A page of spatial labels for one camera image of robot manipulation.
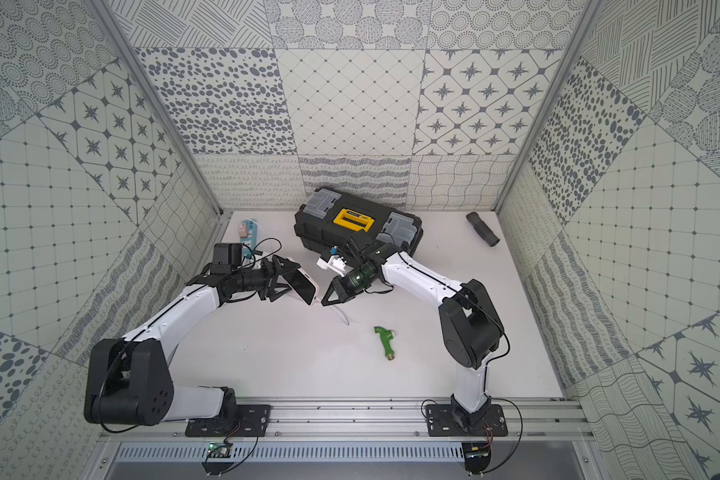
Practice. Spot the black smartphone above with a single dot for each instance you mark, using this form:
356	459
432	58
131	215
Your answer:
303	285

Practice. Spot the aluminium frame rail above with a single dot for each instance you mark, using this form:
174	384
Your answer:
410	419

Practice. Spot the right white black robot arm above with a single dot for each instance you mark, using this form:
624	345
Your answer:
470	325

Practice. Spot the black cylindrical tube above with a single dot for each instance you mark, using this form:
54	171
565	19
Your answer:
482	229

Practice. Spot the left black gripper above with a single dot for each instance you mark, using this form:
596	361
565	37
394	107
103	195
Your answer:
275	278

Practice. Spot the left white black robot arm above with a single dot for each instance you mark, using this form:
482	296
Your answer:
129	381

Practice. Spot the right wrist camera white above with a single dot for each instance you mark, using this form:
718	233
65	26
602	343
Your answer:
333	260

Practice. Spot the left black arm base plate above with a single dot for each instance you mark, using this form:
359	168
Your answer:
250	420

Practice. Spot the green plastic pipe fitting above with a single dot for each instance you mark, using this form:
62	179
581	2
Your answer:
386	336

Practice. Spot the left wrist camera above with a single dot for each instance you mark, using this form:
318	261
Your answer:
227	256

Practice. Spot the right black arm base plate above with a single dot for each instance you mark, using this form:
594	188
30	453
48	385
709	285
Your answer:
466	420

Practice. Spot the black toolbox yellow latch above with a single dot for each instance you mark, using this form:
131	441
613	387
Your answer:
329	217

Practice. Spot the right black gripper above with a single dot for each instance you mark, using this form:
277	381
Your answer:
339	286

